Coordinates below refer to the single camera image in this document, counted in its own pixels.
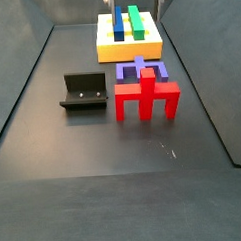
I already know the purple m-shaped block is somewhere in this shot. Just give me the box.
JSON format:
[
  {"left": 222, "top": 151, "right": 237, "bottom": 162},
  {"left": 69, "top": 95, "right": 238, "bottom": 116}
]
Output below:
[{"left": 116, "top": 55, "right": 168, "bottom": 84}]

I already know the black angle fixture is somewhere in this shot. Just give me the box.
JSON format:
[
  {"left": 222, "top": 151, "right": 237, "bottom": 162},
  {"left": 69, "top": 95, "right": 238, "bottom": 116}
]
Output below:
[{"left": 60, "top": 72, "right": 107, "bottom": 110}]

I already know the blue bar block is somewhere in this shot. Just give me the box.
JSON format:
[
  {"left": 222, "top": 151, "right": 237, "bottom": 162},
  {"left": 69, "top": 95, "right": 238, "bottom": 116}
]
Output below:
[{"left": 114, "top": 6, "right": 124, "bottom": 42}]

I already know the yellow slotted board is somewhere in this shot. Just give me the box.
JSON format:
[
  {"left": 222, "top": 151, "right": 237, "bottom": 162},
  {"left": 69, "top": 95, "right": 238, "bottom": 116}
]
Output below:
[{"left": 96, "top": 12, "right": 163, "bottom": 63}]

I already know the red m-shaped block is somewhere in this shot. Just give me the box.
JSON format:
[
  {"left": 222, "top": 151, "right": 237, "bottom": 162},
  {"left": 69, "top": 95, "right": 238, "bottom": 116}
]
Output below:
[{"left": 115, "top": 68, "right": 180, "bottom": 121}]

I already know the green bar block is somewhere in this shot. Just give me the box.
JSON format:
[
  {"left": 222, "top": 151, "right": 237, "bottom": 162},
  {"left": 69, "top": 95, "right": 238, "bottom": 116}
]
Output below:
[{"left": 128, "top": 5, "right": 145, "bottom": 41}]

